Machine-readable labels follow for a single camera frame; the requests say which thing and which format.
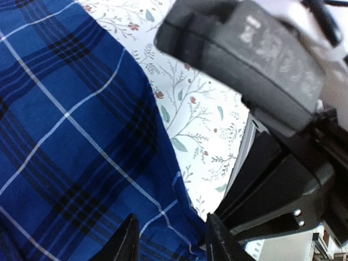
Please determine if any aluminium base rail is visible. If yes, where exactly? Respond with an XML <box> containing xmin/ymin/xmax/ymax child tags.
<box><xmin>224</xmin><ymin>114</ymin><xmax>258</xmax><ymax>197</ymax></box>

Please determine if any floral patterned table cloth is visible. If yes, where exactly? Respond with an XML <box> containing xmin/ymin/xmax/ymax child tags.
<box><xmin>81</xmin><ymin>0</ymin><xmax>248</xmax><ymax>219</ymax></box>

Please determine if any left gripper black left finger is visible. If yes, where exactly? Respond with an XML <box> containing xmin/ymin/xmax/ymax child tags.
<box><xmin>90</xmin><ymin>214</ymin><xmax>139</xmax><ymax>261</ymax></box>

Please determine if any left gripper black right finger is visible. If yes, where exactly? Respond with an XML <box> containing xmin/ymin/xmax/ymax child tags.
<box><xmin>205</xmin><ymin>214</ymin><xmax>254</xmax><ymax>261</ymax></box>

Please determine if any blue plaid long sleeve shirt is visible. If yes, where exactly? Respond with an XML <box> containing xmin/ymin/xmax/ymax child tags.
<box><xmin>1</xmin><ymin>1</ymin><xmax>206</xmax><ymax>260</ymax></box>

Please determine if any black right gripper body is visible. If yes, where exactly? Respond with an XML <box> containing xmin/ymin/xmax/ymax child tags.
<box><xmin>216</xmin><ymin>108</ymin><xmax>347</xmax><ymax>245</ymax></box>

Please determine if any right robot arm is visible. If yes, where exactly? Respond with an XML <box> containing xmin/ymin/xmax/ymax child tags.
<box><xmin>206</xmin><ymin>1</ymin><xmax>347</xmax><ymax>246</ymax></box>

